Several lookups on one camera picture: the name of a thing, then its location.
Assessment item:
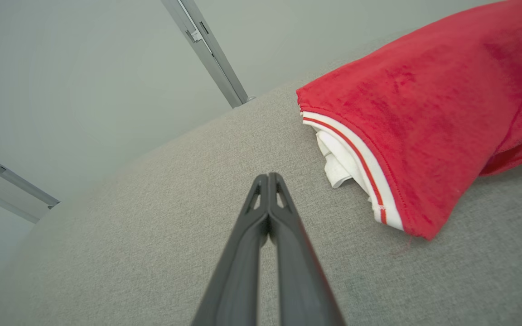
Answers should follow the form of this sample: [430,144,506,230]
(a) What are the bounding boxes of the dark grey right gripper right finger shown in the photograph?
[268,172,347,326]

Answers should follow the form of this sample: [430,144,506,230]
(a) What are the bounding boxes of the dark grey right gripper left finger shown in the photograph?
[192,174,271,326]

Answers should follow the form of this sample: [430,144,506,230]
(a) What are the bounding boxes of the red basketball jersey white sleeves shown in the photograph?
[296,0,522,240]

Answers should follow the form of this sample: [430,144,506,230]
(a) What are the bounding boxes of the grey fabric sofa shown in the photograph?
[0,7,522,326]

